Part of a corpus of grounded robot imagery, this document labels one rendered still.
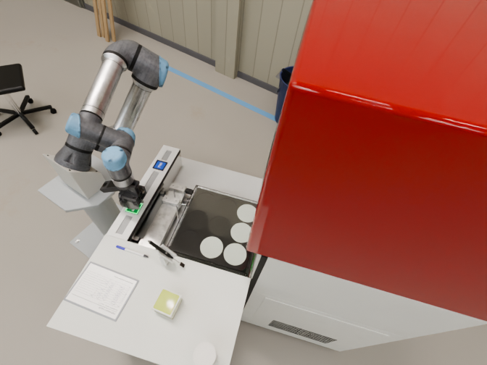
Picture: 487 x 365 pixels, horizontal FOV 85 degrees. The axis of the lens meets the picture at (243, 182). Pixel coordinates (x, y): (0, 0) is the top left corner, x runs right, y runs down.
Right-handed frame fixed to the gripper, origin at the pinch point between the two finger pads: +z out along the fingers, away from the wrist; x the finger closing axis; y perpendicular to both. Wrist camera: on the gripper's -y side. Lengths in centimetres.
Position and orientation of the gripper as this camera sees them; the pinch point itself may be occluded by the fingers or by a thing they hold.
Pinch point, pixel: (132, 206)
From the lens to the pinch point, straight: 127.2
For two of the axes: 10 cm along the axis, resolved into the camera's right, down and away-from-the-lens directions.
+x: 2.6, -7.6, 5.9
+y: 9.6, 2.6, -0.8
